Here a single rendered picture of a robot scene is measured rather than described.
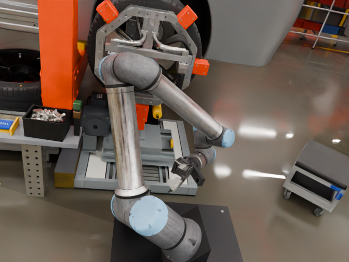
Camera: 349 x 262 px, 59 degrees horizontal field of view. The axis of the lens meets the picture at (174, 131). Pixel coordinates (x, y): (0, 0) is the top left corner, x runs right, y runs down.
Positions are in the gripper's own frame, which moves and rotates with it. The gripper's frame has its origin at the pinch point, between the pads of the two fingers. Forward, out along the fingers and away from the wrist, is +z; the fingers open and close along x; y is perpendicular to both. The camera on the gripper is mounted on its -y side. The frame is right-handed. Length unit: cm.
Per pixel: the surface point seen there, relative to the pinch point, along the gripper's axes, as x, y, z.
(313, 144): -3, -38, -138
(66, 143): -17, 62, 6
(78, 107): 2, 64, 1
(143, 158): -39, 47, -49
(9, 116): -28, 110, 9
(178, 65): 38, 31, -26
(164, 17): 53, 55, -38
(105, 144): -36, 69, -33
